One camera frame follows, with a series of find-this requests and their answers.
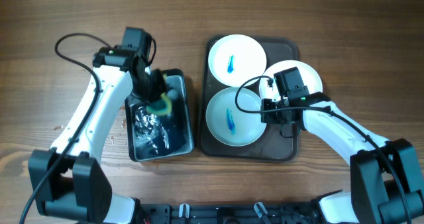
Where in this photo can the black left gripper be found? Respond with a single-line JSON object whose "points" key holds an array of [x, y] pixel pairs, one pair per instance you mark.
{"points": [[157, 77]]}

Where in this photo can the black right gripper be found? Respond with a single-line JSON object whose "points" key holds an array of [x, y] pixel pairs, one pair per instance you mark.
{"points": [[269, 118]]}

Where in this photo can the green yellow sponge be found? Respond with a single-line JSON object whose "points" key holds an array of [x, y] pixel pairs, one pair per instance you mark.
{"points": [[161, 107]]}

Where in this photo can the white plate with blue stain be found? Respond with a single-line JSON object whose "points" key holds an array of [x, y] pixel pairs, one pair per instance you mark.
{"points": [[236, 58]]}

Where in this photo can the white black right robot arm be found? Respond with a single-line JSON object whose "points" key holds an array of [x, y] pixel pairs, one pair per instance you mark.
{"points": [[386, 183]]}

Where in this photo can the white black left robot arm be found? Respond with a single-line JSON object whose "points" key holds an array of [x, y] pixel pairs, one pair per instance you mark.
{"points": [[67, 179]]}

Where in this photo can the black soapy water tray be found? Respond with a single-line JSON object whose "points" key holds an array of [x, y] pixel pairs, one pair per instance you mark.
{"points": [[150, 136]]}

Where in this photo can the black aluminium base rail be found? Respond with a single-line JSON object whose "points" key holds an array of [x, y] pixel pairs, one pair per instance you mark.
{"points": [[286, 213]]}

